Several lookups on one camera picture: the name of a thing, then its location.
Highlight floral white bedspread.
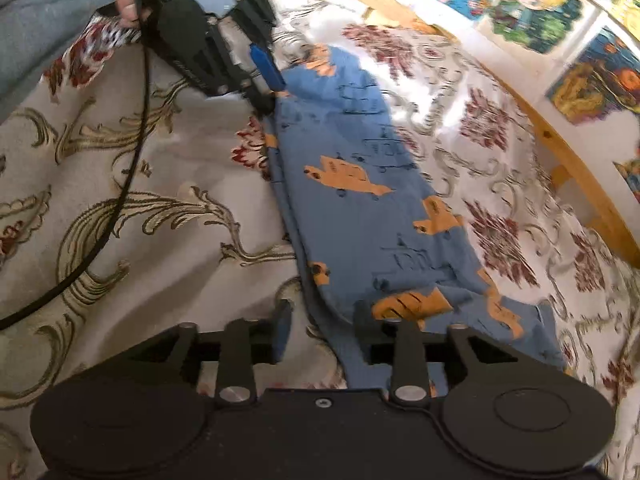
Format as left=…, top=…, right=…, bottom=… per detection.
left=1, top=0, right=639, bottom=479

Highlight blue patterned pants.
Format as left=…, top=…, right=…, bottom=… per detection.
left=266, top=46, right=565, bottom=388

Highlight wooden bed frame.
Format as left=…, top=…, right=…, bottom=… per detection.
left=278, top=0, right=640, bottom=269

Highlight black cable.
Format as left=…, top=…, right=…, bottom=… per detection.
left=0, top=0, right=153, bottom=332

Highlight colourful poster with pumpkins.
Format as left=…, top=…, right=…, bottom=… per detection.
left=546, top=27, right=639, bottom=125

